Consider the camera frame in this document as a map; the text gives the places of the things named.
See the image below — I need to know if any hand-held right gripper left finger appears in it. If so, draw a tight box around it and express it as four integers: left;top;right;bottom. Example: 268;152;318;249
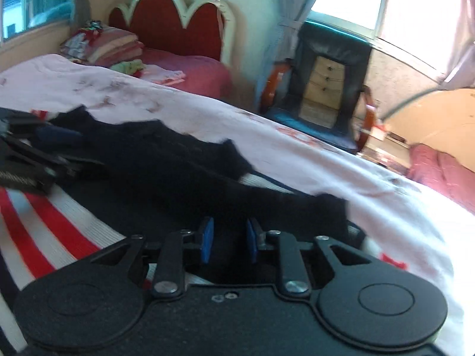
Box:
89;217;215;299

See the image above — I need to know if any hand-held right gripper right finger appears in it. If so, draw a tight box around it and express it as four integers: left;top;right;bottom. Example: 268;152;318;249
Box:
247;218;372;298

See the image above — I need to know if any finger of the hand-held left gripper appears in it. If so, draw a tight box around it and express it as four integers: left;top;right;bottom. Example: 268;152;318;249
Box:
0;108;49;131
0;125;110;180

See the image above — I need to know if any striped knit sweater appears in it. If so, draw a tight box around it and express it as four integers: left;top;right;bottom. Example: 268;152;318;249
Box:
0;106;409;356

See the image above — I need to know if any floral pink bed sheet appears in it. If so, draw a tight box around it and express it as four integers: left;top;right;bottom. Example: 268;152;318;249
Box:
0;54;475;356

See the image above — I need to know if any green cloth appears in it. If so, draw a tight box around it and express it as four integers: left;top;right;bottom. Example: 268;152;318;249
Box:
110;59;145;78

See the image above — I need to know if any stack of folded blankets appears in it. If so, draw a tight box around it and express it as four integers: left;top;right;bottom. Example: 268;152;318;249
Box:
59;20;145;69

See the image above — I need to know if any side window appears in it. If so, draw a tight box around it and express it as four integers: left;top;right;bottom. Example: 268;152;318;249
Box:
0;0;75;41

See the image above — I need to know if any pink folded cloth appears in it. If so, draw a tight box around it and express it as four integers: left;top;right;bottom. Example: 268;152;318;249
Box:
143;65;186;85

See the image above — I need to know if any cluttered bedside stand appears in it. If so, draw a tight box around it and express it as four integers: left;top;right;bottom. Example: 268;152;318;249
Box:
358;119;412;173

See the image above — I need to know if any red scalloped headboard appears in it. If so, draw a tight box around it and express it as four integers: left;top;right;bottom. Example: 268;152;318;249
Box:
108;0;236;63

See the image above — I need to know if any small wooden drawer chest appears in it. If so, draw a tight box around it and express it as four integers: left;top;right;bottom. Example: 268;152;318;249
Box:
299;55;347;121

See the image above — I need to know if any pink pillow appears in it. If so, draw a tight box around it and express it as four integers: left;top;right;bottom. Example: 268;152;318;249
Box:
406;143;475;216

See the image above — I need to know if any black leather armchair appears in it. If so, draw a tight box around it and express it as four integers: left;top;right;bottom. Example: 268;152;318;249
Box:
260;22;379;152

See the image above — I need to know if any blue curtain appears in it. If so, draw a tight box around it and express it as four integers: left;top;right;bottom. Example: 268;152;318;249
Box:
260;0;331;82

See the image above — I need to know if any large bright window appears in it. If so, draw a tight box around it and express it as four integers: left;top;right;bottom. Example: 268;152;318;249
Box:
308;0;468;75

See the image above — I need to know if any pale curtain with tieback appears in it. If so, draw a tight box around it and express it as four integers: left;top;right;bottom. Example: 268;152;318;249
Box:
441;0;475;86

